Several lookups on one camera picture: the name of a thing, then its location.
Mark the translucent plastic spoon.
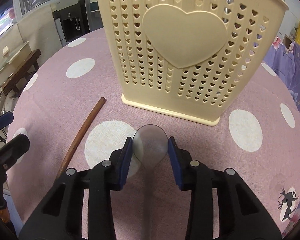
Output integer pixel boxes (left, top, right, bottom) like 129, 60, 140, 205
133, 124, 168, 239

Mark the small wooden stool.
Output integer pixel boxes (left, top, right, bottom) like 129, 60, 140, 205
1, 48, 42, 96

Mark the brown chopstick on table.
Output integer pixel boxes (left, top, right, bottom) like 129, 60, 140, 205
56, 97, 106, 179

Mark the white pot with lid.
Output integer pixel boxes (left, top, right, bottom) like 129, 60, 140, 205
0, 41, 32, 88

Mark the pink polka dot tablecloth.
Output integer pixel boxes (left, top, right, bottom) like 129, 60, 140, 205
8, 29, 300, 231

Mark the cream plastic utensil holder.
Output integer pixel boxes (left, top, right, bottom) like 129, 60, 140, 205
97, 0, 288, 126

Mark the black water dispenser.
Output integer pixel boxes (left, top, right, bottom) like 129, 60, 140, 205
52, 0, 103, 46

